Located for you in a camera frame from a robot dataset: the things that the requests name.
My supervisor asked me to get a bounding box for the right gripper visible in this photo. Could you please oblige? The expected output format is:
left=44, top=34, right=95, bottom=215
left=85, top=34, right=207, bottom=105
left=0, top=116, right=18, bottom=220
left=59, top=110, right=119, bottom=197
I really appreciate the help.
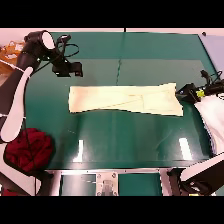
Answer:
left=174, top=82, right=203, bottom=103

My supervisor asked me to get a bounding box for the red garment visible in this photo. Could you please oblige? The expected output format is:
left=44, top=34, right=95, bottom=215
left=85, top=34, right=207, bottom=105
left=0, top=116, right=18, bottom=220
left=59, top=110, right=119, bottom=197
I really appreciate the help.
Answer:
left=3, top=127, right=56, bottom=175

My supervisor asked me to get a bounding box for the silver frame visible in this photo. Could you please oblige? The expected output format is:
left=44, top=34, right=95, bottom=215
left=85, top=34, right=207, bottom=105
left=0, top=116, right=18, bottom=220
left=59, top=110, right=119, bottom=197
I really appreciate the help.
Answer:
left=42, top=167, right=175, bottom=197

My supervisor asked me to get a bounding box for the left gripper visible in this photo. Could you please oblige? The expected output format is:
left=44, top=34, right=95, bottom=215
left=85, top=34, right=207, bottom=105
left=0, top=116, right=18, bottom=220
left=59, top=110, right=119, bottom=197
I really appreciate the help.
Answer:
left=51, top=59, right=84, bottom=79

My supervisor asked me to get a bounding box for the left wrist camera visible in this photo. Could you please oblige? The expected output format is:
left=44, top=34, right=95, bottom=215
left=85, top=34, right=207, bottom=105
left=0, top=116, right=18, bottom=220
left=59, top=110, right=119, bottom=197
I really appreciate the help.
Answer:
left=55, top=33, right=73, bottom=64

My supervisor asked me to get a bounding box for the cream garment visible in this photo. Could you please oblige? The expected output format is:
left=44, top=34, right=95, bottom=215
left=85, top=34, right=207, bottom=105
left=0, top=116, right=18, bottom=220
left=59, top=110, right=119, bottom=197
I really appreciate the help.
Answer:
left=68, top=82, right=185, bottom=118

